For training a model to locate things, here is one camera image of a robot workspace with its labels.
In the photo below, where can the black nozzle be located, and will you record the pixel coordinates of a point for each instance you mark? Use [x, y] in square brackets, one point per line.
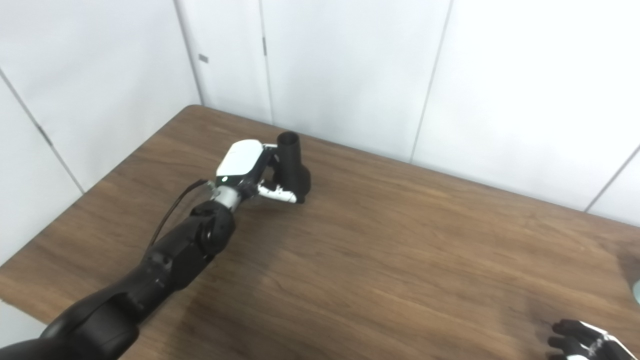
[295, 170]

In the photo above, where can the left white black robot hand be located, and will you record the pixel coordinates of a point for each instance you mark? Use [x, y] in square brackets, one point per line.
[240, 157]

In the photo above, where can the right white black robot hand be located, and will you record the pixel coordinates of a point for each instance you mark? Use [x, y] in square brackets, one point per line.
[580, 342]

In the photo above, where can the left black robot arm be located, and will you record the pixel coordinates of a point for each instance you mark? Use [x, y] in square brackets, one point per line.
[175, 260]

